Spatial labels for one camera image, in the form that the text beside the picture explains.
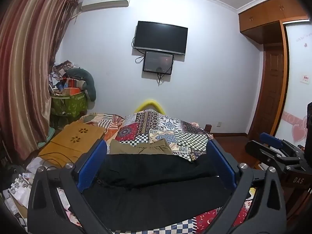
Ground black pants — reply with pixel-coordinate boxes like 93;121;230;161
83;153;251;232

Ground white air conditioner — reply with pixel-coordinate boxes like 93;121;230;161
80;0;132;12

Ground heap of paper packets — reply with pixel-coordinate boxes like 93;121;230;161
2;168;82;228

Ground wooden overhead cabinet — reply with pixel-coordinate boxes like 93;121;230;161
238;0;310;45

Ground black charging cable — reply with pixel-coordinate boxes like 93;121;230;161
36;151;82;170

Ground black television cable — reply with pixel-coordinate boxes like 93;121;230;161
132;36;147;64

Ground striped orange quilt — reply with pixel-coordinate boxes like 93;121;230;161
77;113;125;140

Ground patchwork bedspread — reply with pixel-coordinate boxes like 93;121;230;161
57;110;256;234

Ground green storage box with clutter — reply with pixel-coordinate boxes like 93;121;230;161
48;60;84;97

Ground large black television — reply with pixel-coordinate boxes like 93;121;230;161
133;21;188;56

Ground khaki pants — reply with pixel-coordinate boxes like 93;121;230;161
109;138;175;155

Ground brown wooden door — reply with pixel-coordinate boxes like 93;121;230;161
247;43;285;136

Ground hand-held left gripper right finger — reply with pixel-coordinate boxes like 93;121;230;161
206;139;287;234

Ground small black monitor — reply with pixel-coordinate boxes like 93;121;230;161
143;51;174;75

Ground grey neck pillow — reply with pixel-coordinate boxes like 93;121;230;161
65;67;97;101

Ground striped brown curtain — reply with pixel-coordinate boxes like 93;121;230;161
0;0;81;162

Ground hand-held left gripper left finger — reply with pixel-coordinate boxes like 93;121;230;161
27;139;115;234

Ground wooden lap desk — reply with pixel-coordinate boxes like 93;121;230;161
38;122;106;170

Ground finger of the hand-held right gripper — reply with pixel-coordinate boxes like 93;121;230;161
259;132;291;152
245;140;302;170

